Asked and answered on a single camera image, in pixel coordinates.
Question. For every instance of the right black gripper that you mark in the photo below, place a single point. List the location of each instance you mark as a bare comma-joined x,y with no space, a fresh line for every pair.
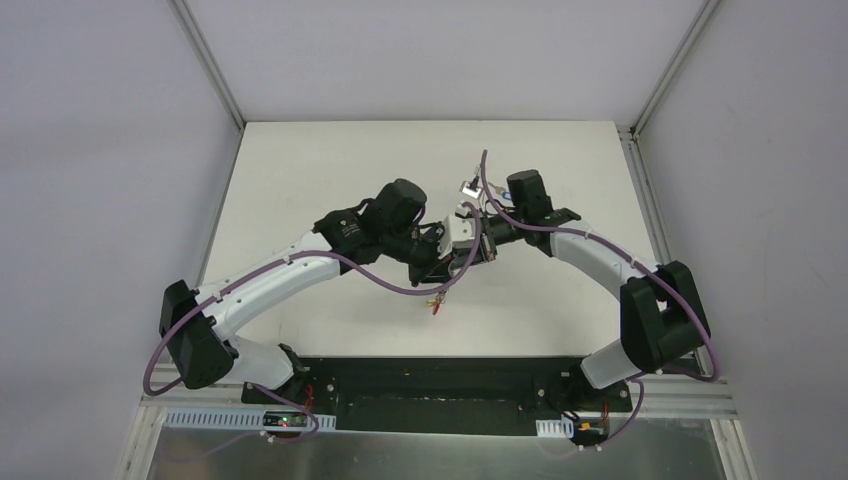
488,241

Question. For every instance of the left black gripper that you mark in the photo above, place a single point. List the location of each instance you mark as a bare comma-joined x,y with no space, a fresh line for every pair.
428,266

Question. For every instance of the grey red keyring holder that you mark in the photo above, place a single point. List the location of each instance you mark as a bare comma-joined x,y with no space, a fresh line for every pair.
436,302

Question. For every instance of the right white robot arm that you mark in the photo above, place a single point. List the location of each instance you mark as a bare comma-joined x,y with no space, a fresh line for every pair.
661,317

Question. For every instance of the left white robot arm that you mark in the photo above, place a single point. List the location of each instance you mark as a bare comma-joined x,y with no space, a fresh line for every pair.
384,238

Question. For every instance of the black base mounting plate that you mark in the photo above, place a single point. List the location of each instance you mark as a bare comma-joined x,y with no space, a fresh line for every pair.
503,396

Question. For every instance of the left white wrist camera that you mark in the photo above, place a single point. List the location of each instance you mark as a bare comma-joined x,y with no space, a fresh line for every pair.
458,237

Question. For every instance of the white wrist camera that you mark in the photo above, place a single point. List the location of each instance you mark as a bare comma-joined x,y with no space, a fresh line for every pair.
458,237
473,188

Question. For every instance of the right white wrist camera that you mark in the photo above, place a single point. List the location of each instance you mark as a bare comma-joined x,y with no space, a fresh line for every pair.
473,188

